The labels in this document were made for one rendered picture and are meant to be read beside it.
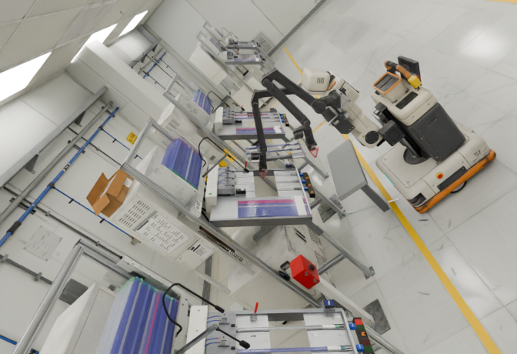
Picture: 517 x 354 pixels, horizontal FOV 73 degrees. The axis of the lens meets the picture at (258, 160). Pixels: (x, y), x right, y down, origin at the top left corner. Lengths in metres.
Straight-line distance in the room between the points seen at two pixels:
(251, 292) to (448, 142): 1.81
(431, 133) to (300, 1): 7.95
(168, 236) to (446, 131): 2.04
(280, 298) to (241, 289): 0.33
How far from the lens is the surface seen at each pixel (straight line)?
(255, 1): 10.06
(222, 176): 2.84
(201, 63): 7.13
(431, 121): 2.62
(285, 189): 2.78
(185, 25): 10.18
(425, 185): 2.79
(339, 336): 1.88
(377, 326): 2.73
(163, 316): 1.68
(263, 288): 2.92
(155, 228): 2.53
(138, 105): 5.77
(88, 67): 5.82
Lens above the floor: 2.14
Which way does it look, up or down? 22 degrees down
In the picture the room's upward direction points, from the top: 49 degrees counter-clockwise
